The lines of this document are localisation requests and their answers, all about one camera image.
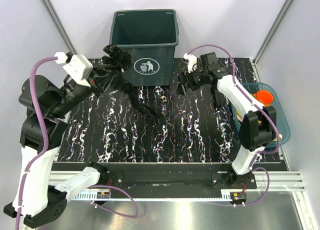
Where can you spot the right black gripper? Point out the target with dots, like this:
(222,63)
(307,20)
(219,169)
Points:
(183,78)

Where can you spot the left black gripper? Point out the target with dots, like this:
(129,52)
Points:
(100,84)

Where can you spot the black trash bag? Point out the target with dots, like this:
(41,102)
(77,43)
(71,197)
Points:
(120,61)

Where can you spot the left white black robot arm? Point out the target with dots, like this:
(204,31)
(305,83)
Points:
(37,202)

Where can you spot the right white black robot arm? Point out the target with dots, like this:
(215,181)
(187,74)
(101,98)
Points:
(258,122)

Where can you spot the dark green trash bin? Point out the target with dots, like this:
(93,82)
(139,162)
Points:
(150,36)

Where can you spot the black marble pattern mat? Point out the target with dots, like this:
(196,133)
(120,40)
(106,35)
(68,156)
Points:
(188,129)

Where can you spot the orange plastic cup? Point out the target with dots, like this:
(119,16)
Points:
(264,97)

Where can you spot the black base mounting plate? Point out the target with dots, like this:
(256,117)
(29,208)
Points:
(111,168)

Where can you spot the blue transparent plastic tray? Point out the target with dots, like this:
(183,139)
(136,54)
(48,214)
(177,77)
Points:
(252,88)

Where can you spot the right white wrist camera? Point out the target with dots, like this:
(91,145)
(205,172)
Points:
(191,61)

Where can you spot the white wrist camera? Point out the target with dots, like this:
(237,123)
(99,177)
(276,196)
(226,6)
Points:
(77,66)
(191,61)

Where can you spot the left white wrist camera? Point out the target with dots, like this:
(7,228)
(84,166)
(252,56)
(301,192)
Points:
(77,66)

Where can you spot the aluminium frame rail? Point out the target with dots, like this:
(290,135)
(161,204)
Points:
(276,181)

